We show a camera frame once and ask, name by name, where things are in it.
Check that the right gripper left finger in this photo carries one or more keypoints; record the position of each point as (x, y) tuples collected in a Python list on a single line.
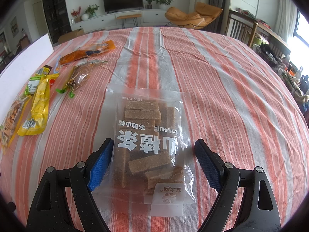
[(50, 210)]

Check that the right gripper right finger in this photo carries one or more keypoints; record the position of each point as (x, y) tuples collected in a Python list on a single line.
[(258, 210)]

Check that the yellow red snack pouch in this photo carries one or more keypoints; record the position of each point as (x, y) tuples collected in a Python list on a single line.
[(39, 111)]

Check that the fish-skin peanut bag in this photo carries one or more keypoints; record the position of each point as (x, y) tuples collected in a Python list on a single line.
[(12, 121)]

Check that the hawthorn strips clear bag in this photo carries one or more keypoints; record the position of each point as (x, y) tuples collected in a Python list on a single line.
[(151, 162)]

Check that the green snack packet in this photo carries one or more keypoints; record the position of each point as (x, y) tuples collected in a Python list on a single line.
[(32, 84)]

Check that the brown snack green-end packet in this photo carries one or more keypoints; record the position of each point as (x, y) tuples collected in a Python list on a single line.
[(79, 75)]

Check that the orange snack packet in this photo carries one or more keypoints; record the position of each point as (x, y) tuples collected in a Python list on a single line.
[(87, 51)]

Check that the white cardboard box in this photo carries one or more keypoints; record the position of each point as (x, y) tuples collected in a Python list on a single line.
[(23, 66)]

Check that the wooden side table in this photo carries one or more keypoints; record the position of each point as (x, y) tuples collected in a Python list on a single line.
[(277, 44)]

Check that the dark wooden dining chair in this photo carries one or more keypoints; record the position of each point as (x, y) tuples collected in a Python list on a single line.
[(241, 27)]

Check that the white sheer curtain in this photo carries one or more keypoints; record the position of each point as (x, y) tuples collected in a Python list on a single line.
[(286, 19)]

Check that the red flower arrangement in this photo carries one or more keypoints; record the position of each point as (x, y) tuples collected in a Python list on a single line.
[(75, 13)]

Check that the black tall cabinet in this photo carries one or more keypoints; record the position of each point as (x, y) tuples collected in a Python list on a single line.
[(56, 18)]

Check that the orange lounge chair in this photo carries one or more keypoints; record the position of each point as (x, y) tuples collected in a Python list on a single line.
[(203, 15)]

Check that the leafy plant white vase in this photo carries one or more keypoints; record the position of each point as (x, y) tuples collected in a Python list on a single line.
[(91, 10)]

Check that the wooden bench stool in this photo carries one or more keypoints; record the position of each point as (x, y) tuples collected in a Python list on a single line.
[(133, 17)]

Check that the white tv cabinet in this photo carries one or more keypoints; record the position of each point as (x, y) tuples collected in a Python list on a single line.
[(150, 17)]

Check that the grey curtain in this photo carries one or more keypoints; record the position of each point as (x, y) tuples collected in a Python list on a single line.
[(217, 0)]

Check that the small dark potted plant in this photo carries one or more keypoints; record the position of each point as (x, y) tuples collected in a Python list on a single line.
[(149, 4)]

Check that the black television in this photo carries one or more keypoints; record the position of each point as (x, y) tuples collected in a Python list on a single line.
[(116, 5)]

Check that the potted green plant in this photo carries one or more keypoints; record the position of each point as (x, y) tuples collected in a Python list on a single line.
[(163, 4)]

